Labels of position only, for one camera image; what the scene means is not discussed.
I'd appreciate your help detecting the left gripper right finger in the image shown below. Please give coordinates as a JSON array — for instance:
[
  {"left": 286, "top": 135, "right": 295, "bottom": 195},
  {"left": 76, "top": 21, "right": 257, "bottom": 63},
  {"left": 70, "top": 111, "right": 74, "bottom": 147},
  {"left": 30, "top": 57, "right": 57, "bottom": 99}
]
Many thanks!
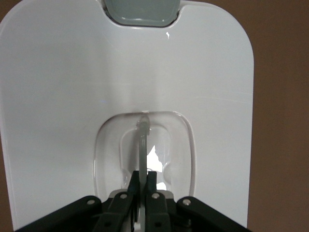
[{"left": 144, "top": 171, "right": 172, "bottom": 232}]

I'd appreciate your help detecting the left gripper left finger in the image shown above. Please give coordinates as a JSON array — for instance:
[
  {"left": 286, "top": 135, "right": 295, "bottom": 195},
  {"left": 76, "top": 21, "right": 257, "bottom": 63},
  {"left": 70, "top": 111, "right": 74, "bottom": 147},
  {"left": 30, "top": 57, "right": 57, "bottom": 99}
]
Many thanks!
[{"left": 95, "top": 170, "right": 141, "bottom": 232}]

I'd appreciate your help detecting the white storage box lid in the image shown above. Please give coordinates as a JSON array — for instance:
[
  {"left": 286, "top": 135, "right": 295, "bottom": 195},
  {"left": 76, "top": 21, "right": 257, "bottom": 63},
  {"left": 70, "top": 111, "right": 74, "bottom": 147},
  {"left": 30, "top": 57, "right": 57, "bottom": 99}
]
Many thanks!
[{"left": 0, "top": 0, "right": 254, "bottom": 232}]

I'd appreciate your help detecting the large brown table mat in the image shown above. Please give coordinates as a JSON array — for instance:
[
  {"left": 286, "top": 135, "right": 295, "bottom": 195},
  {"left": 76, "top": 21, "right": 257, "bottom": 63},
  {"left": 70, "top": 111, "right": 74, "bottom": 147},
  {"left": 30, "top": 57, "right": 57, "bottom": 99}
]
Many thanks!
[{"left": 0, "top": 0, "right": 309, "bottom": 232}]

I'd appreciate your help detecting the grey lid latch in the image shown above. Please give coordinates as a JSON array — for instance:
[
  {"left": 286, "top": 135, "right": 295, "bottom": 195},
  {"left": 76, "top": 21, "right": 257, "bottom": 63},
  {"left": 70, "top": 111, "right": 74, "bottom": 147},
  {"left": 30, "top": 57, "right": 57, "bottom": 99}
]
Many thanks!
[{"left": 103, "top": 0, "right": 182, "bottom": 27}]

